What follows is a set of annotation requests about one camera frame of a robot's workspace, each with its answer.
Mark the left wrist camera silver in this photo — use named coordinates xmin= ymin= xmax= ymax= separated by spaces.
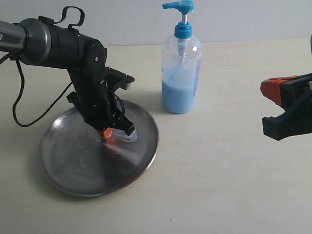
xmin=105 ymin=67 xmax=135 ymax=92

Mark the round metal plate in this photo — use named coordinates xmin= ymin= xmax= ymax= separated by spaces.
xmin=39 ymin=101 xmax=159 ymax=197

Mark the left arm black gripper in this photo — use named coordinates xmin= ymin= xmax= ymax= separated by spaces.
xmin=67 ymin=39 xmax=135 ymax=139

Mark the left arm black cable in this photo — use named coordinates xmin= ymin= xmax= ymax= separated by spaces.
xmin=0 ymin=6 xmax=86 ymax=128

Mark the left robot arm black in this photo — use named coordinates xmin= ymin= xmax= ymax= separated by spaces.
xmin=0 ymin=17 xmax=135 ymax=135

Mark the blue soap blob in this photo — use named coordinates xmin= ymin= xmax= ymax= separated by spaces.
xmin=109 ymin=129 xmax=137 ymax=143

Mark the blue pump soap bottle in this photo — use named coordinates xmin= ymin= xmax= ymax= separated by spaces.
xmin=161 ymin=0 xmax=202 ymax=114

